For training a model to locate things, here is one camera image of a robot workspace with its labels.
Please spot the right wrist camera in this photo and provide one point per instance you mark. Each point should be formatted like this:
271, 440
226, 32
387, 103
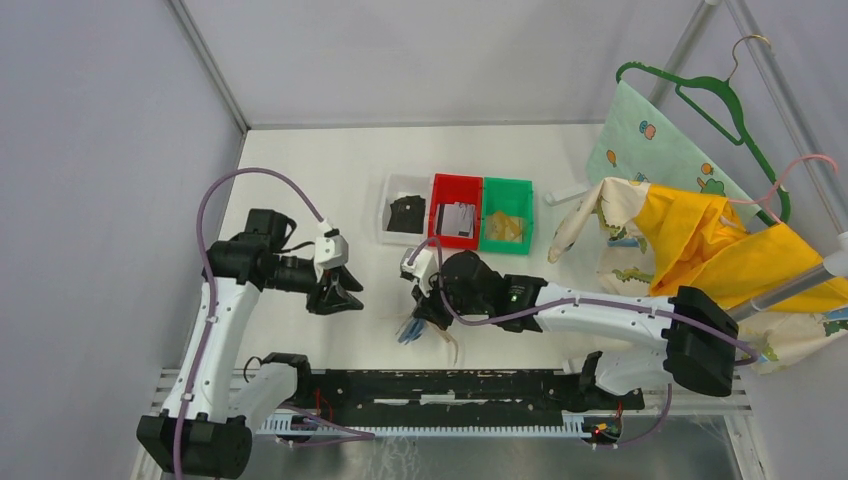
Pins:
419, 270

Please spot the white cards stack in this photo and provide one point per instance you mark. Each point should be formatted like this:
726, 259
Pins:
455, 220

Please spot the red plastic bin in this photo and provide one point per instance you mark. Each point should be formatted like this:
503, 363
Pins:
449, 188

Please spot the gold cards stack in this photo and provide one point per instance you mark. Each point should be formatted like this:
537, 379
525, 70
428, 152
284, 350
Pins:
501, 227

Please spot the white plastic bin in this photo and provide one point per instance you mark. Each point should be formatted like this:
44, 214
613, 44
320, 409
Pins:
396, 185

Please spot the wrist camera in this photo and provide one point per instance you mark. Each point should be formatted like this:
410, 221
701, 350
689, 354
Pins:
419, 270
331, 250

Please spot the cream cartoon print cloth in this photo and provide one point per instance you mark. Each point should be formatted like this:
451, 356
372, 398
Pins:
783, 335

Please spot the green plastic bin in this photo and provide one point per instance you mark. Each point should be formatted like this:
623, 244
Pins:
515, 197

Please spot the aluminium rail frame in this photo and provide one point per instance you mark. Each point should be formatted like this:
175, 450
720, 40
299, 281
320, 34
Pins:
684, 402

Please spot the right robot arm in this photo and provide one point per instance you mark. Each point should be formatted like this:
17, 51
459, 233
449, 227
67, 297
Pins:
686, 339

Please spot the white slotted cable duct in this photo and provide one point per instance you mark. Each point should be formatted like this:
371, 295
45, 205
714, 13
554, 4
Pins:
283, 424

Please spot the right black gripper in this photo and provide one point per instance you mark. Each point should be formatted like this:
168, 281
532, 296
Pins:
426, 307

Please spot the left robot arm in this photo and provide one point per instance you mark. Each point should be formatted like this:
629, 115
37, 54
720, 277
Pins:
203, 428

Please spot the light green cartoon cloth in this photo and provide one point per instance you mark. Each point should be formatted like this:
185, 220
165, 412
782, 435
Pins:
639, 143

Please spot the black VIP cards stack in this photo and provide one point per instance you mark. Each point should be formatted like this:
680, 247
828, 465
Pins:
406, 215

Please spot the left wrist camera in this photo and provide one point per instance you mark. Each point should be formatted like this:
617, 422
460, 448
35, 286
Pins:
331, 250

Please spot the yellow cloth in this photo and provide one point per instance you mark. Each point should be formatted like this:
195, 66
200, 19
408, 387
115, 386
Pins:
698, 241

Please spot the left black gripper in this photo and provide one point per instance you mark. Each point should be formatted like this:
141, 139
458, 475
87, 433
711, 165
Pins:
334, 299

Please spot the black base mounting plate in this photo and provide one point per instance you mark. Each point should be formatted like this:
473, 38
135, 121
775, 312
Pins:
454, 398

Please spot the metal clothes rail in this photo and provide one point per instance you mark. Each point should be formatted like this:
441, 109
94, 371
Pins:
833, 266

